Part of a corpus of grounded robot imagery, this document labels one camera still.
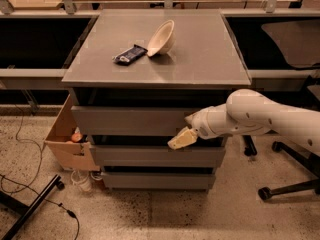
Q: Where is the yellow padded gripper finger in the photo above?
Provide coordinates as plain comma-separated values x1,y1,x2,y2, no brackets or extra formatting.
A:
168,127,198,150

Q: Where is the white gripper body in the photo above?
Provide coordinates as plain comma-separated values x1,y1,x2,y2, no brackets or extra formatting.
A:
185,104,234,139

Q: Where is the grey top drawer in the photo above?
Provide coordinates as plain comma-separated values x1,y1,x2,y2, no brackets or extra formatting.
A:
71,106,196,136

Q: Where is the grey drawer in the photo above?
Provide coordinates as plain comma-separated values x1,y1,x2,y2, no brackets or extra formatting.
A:
71,106,196,136
90,145,225,167
102,172,216,190

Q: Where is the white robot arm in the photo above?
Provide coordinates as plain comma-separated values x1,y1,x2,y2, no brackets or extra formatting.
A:
168,89,320,155

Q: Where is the grey drawer cabinet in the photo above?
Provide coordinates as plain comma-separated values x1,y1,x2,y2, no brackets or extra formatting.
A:
62,9,251,190

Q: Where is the grey middle drawer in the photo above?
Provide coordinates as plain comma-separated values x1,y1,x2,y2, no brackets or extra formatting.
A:
90,145,225,167

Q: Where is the grey bottom drawer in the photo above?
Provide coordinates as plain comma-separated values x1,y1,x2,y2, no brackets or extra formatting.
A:
102,172,216,190

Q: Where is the black table leg with wheel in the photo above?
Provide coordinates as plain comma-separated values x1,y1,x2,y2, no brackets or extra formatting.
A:
243,135,257,156

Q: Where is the white bowl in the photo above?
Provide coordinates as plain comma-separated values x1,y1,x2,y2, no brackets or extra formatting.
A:
147,20,175,57

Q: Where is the dark blue snack packet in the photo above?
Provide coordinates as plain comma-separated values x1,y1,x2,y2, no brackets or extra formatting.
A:
113,44,148,66

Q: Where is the black office chair base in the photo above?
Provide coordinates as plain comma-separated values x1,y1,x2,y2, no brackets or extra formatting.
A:
257,83,320,202

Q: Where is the orange object in box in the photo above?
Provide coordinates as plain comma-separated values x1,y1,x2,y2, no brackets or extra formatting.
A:
71,133,83,143

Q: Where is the white plastic cup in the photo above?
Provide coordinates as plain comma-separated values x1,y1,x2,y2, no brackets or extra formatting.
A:
71,170,92,192

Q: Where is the cardboard box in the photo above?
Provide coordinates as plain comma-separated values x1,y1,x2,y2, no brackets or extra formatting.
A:
44,97,100,171

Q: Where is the black metal stand leg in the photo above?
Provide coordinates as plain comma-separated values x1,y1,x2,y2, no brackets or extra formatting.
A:
0,173,66,240

